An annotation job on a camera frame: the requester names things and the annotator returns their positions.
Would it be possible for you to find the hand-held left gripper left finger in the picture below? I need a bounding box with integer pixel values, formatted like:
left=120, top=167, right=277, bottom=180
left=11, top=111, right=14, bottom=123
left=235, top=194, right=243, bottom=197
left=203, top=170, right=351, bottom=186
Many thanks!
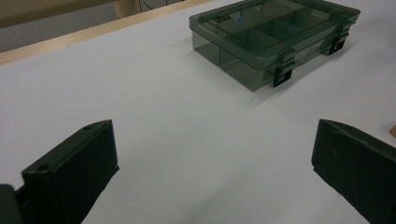
left=15, top=119, right=120, bottom=224

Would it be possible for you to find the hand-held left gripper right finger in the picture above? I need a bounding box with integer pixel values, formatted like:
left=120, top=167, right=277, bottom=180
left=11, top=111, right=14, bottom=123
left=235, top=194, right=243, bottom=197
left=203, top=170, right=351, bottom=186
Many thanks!
left=311, top=119, right=396, bottom=224

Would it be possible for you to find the grey plastic organizer box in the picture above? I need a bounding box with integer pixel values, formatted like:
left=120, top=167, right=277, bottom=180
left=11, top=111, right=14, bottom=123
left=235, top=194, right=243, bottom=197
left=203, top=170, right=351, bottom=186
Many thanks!
left=188, top=0, right=361, bottom=92

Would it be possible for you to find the white table cover sheet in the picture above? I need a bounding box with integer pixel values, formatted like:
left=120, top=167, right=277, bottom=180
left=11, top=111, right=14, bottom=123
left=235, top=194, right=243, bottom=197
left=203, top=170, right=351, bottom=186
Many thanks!
left=0, top=0, right=396, bottom=224

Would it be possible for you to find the light wooden table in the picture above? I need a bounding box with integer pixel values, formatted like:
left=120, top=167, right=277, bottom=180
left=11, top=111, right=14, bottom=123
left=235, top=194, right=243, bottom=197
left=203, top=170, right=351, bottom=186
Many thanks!
left=0, top=0, right=216, bottom=65

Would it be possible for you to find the light wooden background desk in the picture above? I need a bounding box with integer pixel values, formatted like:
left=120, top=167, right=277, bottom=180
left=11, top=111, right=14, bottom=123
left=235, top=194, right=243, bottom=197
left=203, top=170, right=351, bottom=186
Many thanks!
left=0, top=0, right=185, bottom=30

